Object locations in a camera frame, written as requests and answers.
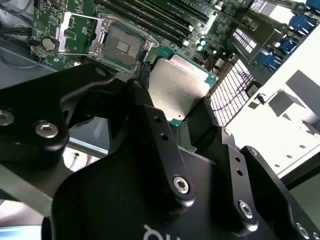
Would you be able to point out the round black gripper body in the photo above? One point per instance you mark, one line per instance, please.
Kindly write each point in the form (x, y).
(112, 200)

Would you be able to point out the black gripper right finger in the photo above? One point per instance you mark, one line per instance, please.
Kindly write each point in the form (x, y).
(243, 190)

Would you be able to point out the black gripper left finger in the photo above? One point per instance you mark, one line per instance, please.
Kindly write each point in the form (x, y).
(30, 117)

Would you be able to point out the silver CPU green edge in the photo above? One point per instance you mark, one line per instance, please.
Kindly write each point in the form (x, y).
(177, 85)

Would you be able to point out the metal socket cover frame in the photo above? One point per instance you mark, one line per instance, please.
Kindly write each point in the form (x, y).
(67, 21)

